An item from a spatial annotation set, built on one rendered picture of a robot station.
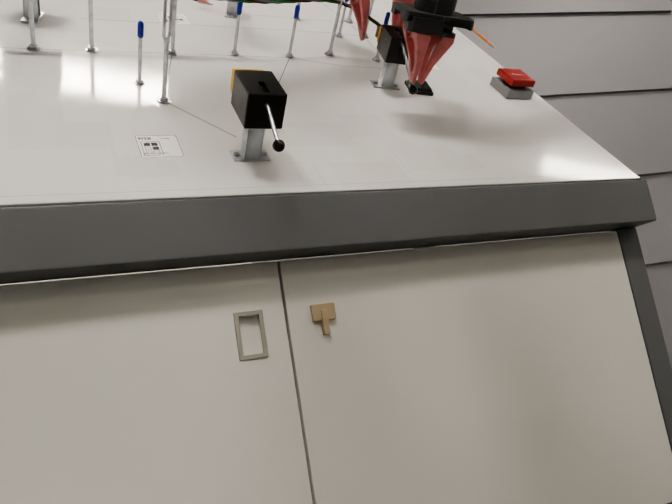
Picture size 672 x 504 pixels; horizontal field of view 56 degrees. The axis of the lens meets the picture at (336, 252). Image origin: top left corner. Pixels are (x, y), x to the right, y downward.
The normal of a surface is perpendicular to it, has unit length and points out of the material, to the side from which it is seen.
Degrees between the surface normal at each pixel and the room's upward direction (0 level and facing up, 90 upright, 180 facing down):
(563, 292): 90
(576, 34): 90
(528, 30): 90
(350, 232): 90
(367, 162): 53
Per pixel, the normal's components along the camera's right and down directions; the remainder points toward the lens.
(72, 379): 0.38, -0.22
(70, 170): 0.21, -0.77
